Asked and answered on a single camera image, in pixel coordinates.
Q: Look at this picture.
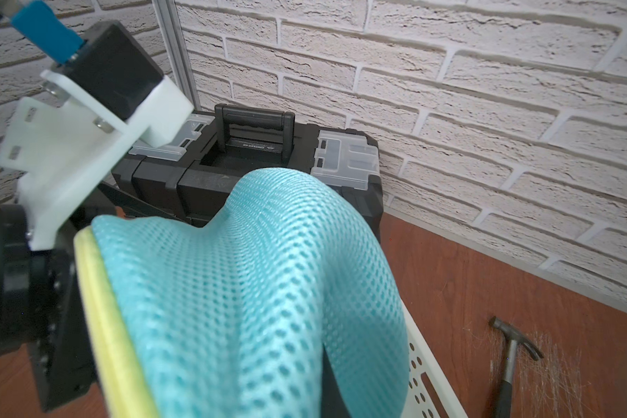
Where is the white perforated plastic basket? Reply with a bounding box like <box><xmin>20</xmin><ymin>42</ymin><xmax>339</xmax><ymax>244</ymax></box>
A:
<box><xmin>402</xmin><ymin>302</ymin><xmax>468</xmax><ymax>418</ymax></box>

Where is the small steel hammer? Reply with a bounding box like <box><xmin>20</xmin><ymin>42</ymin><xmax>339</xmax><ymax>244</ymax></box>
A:
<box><xmin>489</xmin><ymin>316</ymin><xmax>544</xmax><ymax>418</ymax></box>

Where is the black plastic toolbox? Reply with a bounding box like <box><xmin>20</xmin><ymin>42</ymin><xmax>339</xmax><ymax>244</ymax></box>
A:
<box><xmin>111</xmin><ymin>104</ymin><xmax>383</xmax><ymax>234</ymax></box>

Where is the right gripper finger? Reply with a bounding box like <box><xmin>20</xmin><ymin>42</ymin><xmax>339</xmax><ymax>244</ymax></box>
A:
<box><xmin>320</xmin><ymin>349</ymin><xmax>350</xmax><ymax>418</ymax></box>

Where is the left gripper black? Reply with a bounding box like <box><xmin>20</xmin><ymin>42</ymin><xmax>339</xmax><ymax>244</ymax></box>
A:
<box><xmin>0</xmin><ymin>190</ymin><xmax>115</xmax><ymax>413</ymax></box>

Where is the left aluminium corner post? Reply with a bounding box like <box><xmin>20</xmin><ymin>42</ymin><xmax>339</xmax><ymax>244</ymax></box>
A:
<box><xmin>153</xmin><ymin>0</ymin><xmax>201</xmax><ymax>111</ymax></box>

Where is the teal mesh laundry bag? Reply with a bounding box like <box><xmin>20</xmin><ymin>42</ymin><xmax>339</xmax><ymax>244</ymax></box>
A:
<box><xmin>74</xmin><ymin>168</ymin><xmax>409</xmax><ymax>417</ymax></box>

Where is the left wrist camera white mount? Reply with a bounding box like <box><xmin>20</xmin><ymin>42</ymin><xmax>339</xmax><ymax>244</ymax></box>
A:
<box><xmin>0</xmin><ymin>0</ymin><xmax>195</xmax><ymax>252</ymax></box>

